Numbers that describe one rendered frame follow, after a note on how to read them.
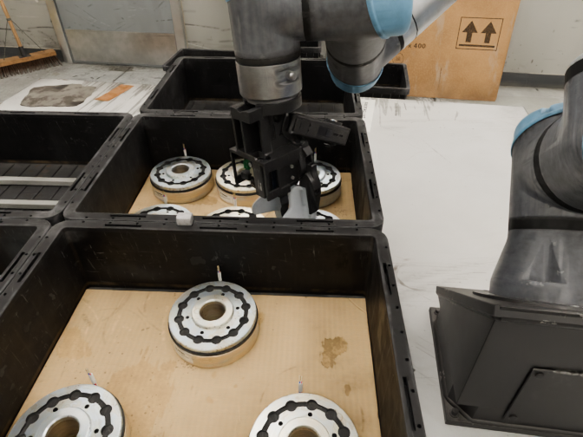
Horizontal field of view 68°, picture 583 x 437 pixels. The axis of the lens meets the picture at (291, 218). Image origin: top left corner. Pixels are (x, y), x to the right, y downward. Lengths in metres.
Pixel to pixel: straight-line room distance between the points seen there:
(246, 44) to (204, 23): 3.21
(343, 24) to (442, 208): 0.58
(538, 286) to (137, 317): 0.47
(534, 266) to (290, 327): 0.29
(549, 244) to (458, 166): 0.60
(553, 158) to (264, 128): 0.31
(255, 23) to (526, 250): 0.39
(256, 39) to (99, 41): 3.63
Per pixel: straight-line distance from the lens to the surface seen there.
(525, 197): 0.59
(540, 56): 3.78
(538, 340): 0.53
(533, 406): 0.63
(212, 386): 0.51
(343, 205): 0.72
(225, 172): 0.75
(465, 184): 1.08
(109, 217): 0.58
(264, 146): 0.53
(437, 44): 3.34
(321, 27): 0.49
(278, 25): 0.49
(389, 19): 0.49
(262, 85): 0.51
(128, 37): 3.96
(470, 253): 0.89
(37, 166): 0.95
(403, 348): 0.42
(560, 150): 0.51
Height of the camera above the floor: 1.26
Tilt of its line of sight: 39 degrees down
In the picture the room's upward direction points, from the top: straight up
